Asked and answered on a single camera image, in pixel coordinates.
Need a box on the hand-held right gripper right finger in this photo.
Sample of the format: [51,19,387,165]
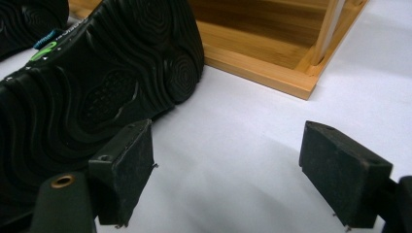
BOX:
[298,119,394,229]

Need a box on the black sandal with green mark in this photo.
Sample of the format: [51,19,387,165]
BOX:
[0,0,70,62]
[0,0,206,227]

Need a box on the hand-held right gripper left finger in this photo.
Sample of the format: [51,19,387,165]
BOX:
[87,118,155,227]

